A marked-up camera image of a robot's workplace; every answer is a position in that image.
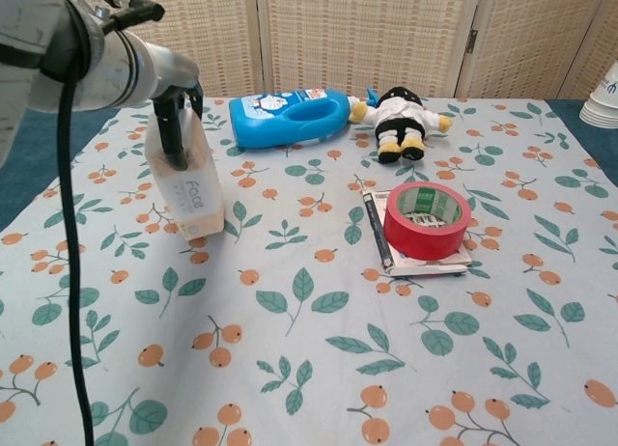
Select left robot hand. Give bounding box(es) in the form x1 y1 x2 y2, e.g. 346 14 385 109
143 43 208 173

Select white tissue pack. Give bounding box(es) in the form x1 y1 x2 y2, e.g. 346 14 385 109
144 105 226 239

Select blue detergent bottle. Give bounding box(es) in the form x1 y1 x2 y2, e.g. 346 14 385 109
228 85 382 151

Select woven folding screen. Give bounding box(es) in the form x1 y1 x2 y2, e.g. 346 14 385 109
45 0 618 104

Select dark blue table cover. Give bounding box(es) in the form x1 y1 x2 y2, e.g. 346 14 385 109
0 97 618 230

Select black and white plush doll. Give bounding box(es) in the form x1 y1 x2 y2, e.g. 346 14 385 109
348 86 454 165

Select thin paperback book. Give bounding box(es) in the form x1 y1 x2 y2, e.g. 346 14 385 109
361 187 473 278

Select floral tablecloth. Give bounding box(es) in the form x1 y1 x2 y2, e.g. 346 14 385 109
0 96 618 446

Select red tape roll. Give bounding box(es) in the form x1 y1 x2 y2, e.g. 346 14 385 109
383 180 472 262

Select stack of white paper cups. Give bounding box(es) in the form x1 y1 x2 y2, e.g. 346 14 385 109
578 59 618 128

